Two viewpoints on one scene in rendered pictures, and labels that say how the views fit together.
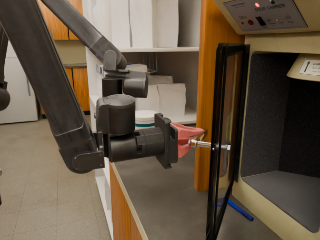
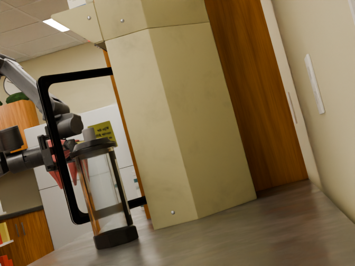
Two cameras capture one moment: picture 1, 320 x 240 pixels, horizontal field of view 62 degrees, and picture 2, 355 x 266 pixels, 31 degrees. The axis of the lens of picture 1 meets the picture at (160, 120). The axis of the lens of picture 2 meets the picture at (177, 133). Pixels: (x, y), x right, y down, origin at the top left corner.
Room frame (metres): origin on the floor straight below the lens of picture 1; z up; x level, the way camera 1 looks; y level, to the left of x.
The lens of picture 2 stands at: (-0.87, -1.13, 1.09)
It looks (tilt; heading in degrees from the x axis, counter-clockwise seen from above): 2 degrees up; 27
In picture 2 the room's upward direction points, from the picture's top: 15 degrees counter-clockwise
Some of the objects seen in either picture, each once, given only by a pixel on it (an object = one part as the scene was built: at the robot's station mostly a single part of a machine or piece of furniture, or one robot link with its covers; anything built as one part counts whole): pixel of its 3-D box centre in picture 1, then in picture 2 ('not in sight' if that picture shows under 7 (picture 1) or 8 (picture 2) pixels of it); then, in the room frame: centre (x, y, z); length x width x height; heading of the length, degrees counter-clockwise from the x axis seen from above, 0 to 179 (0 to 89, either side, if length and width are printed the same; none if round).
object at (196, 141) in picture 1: (206, 138); not in sight; (0.52, -0.10, 1.20); 0.10 x 0.05 x 0.03; 157
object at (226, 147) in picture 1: (224, 155); (72, 150); (0.47, -0.12, 1.18); 0.02 x 0.02 x 0.06; 67
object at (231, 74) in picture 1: (227, 134); (103, 140); (0.58, -0.15, 1.19); 0.30 x 0.01 x 0.40; 157
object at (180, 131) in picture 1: (183, 139); (63, 149); (0.53, -0.05, 1.19); 0.09 x 0.07 x 0.07; 109
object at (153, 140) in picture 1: (151, 142); (39, 155); (0.51, 0.02, 1.20); 0.07 x 0.07 x 0.10; 20
